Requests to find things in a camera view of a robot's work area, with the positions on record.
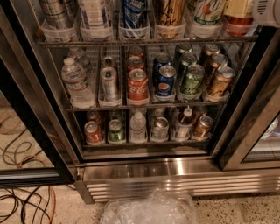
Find gold can bottom shelf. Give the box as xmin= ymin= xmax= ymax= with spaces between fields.
xmin=193 ymin=115 xmax=213 ymax=137

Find stainless fridge base grille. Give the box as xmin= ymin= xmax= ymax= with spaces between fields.
xmin=74 ymin=157 xmax=280 ymax=204

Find front red coke can middle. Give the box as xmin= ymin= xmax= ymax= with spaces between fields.
xmin=128 ymin=69 xmax=148 ymax=101

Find silver can top shelf left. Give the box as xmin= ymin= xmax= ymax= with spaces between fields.
xmin=39 ymin=0 xmax=78 ymax=30

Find front silver can middle shelf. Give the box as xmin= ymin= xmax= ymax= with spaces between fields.
xmin=100 ymin=67 xmax=119 ymax=102

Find white patterned can top shelf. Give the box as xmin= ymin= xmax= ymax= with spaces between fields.
xmin=78 ymin=0 xmax=113 ymax=30

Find clear water bottle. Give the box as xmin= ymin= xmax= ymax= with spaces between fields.
xmin=61 ymin=58 xmax=95 ymax=109
xmin=67 ymin=47 xmax=92 ymax=75

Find black cables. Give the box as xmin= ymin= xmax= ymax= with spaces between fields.
xmin=0 ymin=128 xmax=77 ymax=224

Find green can shelf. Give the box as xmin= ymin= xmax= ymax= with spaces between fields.
xmin=180 ymin=64 xmax=205 ymax=95
xmin=108 ymin=119 xmax=124 ymax=143

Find red coke can top shelf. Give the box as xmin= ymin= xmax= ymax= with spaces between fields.
xmin=227 ymin=16 xmax=253 ymax=37

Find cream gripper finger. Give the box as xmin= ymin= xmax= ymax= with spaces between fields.
xmin=224 ymin=0 xmax=254 ymax=18

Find front gold can middle shelf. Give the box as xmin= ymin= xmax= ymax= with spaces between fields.
xmin=206 ymin=66 xmax=235 ymax=97

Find front clear water bottle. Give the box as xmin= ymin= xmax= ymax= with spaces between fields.
xmin=61 ymin=58 xmax=95 ymax=109

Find front blue pepsi can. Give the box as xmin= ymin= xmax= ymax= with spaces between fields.
xmin=156 ymin=66 xmax=176 ymax=96

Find right glass fridge door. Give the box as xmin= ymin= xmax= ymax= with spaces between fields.
xmin=213 ymin=26 xmax=280 ymax=171

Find left glass fridge door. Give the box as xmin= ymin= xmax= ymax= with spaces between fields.
xmin=0 ymin=0 xmax=78 ymax=188

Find front green can middle shelf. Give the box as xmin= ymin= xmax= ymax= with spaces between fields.
xmin=180 ymin=64 xmax=205 ymax=95

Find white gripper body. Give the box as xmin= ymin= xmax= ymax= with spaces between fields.
xmin=253 ymin=0 xmax=280 ymax=28

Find white green 7up can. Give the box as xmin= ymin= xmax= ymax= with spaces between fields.
xmin=193 ymin=0 xmax=225 ymax=26

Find gold can shelf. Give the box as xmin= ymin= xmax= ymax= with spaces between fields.
xmin=206 ymin=66 xmax=235 ymax=97
xmin=193 ymin=115 xmax=213 ymax=137

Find blue pepsi can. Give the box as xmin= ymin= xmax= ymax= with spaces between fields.
xmin=153 ymin=52 xmax=172 ymax=73
xmin=156 ymin=66 xmax=176 ymax=96

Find glass fridge door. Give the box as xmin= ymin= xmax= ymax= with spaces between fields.
xmin=213 ymin=26 xmax=280 ymax=171
xmin=0 ymin=0 xmax=78 ymax=188

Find gold La Croix can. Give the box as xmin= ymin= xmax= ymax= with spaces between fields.
xmin=153 ymin=0 xmax=185 ymax=39

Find green can bottom shelf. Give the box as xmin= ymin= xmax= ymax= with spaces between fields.
xmin=108 ymin=119 xmax=124 ymax=143

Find blue white can top shelf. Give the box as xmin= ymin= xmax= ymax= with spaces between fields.
xmin=122 ymin=0 xmax=148 ymax=39

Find clear plastic bag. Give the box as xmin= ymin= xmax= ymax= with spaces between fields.
xmin=100 ymin=189 xmax=199 ymax=224

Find silver can shelf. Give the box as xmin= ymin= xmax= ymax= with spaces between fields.
xmin=39 ymin=0 xmax=78 ymax=30
xmin=100 ymin=67 xmax=119 ymax=102
xmin=152 ymin=117 xmax=169 ymax=140

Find red can bottom shelf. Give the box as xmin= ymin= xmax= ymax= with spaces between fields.
xmin=84 ymin=121 xmax=103 ymax=144

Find water bottle bottom shelf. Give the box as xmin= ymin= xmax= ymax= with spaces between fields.
xmin=129 ymin=111 xmax=146 ymax=144

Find white cap bottle bottom shelf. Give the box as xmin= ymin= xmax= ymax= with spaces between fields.
xmin=174 ymin=108 xmax=193 ymax=139

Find orange cable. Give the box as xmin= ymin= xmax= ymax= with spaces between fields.
xmin=0 ymin=114 xmax=57 ymax=224

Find silver can bottom shelf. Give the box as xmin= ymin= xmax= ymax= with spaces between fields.
xmin=152 ymin=117 xmax=169 ymax=140

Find rear clear water bottle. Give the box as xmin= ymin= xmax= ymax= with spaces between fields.
xmin=67 ymin=47 xmax=92 ymax=75

